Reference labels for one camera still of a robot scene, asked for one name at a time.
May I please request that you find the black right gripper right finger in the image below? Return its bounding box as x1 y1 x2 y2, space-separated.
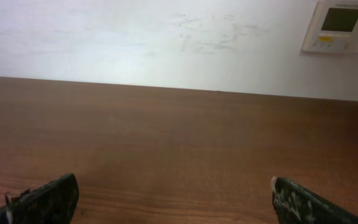
270 177 358 224

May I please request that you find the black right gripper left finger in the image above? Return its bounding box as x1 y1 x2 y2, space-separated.
0 173 79 224

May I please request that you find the white wall control panel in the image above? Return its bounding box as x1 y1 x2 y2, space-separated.
301 0 358 54

